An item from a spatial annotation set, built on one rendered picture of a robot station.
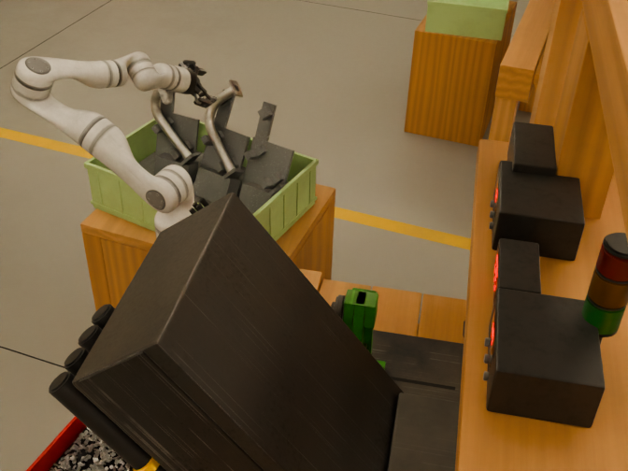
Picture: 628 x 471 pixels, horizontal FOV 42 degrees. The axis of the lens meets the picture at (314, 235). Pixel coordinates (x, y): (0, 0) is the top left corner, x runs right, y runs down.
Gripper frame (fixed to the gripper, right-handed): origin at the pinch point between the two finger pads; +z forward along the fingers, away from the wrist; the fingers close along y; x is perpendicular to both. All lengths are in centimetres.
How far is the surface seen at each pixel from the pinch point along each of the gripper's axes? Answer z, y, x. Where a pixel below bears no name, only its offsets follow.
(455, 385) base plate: -20, -107, -42
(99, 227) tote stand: -9, -23, 51
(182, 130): 11.7, -2.4, 21.7
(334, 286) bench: -5, -72, -15
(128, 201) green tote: -5.8, -20.0, 39.0
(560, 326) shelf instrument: -98, -99, -89
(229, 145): 15.0, -14.0, 9.5
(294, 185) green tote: 16.6, -35.9, -5.7
